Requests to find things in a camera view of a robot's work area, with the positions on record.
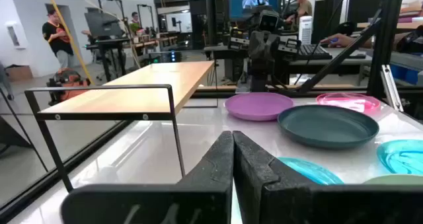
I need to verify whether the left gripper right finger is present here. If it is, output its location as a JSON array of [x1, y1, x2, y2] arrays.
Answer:
[[233, 130, 423, 224]]

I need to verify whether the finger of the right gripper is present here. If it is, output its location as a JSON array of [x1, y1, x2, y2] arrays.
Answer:
[[264, 31, 282, 60], [248, 30, 265, 60]]

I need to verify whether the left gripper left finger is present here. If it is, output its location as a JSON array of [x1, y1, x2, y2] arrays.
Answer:
[[60, 130, 235, 224]]

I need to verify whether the turquoise transparent plate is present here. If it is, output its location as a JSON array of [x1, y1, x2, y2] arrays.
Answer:
[[277, 157, 345, 186], [376, 139, 423, 176]]

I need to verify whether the purple plastic plate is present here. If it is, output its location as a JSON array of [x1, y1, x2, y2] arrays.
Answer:
[[223, 92, 295, 122]]

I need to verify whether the black frying pan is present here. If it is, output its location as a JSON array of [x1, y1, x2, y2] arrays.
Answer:
[[277, 104, 380, 150]]

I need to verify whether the pink transparent plate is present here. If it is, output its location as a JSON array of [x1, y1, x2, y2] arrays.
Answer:
[[315, 92, 381, 115]]

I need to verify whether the white tower appliance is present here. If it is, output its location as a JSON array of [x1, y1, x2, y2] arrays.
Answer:
[[298, 15, 313, 46]]

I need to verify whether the black keyboard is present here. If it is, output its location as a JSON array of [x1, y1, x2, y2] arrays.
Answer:
[[296, 44, 333, 61]]

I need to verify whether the person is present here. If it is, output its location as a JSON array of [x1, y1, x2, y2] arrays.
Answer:
[[129, 11, 145, 34], [286, 0, 313, 24], [42, 9, 75, 69]]

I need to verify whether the person's hand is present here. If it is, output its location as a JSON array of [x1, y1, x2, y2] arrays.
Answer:
[[319, 33, 357, 49]]

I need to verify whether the dark monitor on stand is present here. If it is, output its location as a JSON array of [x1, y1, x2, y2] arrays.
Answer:
[[83, 11, 130, 83]]

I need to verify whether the orange and black vacuum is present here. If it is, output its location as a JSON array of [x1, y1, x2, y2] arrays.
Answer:
[[47, 67, 92, 106]]

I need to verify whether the cardboard box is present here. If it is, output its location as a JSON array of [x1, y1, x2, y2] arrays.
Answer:
[[5, 64, 34, 83]]

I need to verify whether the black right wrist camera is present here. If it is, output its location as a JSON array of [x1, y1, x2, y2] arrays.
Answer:
[[257, 9, 280, 33]]

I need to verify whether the wooden shelf with black frame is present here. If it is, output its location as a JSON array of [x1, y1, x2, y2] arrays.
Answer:
[[24, 60, 219, 194]]

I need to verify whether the silver aluminium bracket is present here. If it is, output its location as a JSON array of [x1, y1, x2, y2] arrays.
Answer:
[[379, 64, 404, 113]]

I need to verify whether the yellow cable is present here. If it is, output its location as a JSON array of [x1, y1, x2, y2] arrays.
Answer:
[[44, 0, 96, 85]]

